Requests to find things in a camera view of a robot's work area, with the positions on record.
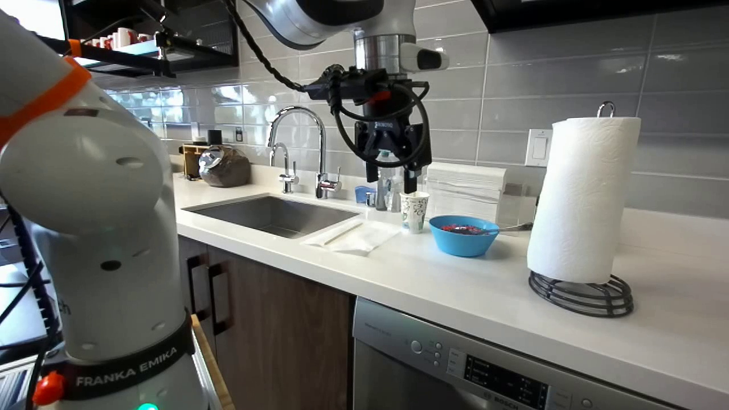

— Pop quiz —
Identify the tall chrome faucet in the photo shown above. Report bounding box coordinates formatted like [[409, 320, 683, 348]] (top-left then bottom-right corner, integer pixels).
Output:
[[267, 106, 343, 203]]

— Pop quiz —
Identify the white paper towel roll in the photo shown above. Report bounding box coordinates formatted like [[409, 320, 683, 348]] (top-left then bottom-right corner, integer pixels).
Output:
[[526, 114, 646, 287]]

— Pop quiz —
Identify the paper towel roll on holder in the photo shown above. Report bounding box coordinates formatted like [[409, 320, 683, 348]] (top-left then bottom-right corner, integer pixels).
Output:
[[526, 98, 635, 320]]

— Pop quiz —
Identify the stainless steel dishwasher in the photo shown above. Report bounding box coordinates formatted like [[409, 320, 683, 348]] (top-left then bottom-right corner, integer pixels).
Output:
[[352, 296, 685, 410]]

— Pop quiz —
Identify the blue sponge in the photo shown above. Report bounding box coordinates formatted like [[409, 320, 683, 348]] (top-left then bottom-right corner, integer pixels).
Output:
[[354, 183, 378, 207]]

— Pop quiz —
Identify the brown jar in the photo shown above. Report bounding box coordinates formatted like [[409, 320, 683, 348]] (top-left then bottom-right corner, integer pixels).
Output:
[[181, 141, 209, 183]]

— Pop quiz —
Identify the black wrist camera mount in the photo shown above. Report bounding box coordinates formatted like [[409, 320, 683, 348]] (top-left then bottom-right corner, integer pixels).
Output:
[[305, 64, 428, 108]]

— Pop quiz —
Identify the black cabinet handle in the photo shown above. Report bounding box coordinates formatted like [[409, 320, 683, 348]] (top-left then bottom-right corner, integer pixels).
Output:
[[184, 254, 207, 321], [207, 263, 234, 338]]

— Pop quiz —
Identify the black cable bundle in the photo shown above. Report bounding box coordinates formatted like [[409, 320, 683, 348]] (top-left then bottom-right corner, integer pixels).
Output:
[[0, 191, 68, 369]]

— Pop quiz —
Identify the wooden frame edge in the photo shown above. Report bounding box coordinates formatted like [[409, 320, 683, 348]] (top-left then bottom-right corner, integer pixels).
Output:
[[186, 312, 238, 410]]

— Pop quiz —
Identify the dark wall shelf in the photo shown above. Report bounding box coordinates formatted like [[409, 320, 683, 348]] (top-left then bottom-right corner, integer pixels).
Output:
[[57, 0, 239, 80]]

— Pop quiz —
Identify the stack of white napkins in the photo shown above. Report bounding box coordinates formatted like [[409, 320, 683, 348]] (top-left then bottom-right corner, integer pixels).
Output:
[[422, 159, 509, 227]]

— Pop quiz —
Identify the stainless steel sink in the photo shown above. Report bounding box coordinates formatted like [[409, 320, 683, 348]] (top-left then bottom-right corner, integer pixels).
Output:
[[181, 195, 362, 241]]

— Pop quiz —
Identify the black upper cabinet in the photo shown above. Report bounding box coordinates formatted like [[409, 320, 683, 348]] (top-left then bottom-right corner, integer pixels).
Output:
[[469, 0, 729, 34]]

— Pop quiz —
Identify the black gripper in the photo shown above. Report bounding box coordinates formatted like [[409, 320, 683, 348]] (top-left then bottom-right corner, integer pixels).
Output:
[[354, 100, 433, 196]]

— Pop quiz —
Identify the white wall outlet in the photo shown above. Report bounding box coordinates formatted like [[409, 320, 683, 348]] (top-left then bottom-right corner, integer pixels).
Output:
[[525, 129, 556, 168]]

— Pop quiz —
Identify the blue bowl with beads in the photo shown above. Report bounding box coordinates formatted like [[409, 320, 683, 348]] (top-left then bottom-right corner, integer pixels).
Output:
[[428, 214, 502, 261]]

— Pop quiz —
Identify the clear plastic bottle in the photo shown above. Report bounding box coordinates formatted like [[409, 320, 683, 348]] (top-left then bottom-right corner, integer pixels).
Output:
[[387, 176, 406, 214]]

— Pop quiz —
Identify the small chrome tap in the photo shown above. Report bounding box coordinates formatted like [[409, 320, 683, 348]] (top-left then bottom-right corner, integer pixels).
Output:
[[267, 141, 300, 196]]

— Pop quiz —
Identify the brown wooden cabinet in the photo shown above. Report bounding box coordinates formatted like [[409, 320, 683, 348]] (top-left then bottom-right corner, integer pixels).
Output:
[[178, 236, 358, 410]]

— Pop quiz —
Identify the dark brown bag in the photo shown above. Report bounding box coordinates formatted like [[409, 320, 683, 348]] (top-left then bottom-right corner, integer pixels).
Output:
[[198, 145, 256, 189]]

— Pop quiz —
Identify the printed white paper cup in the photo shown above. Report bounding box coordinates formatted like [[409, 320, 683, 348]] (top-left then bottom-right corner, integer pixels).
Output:
[[398, 189, 433, 237]]

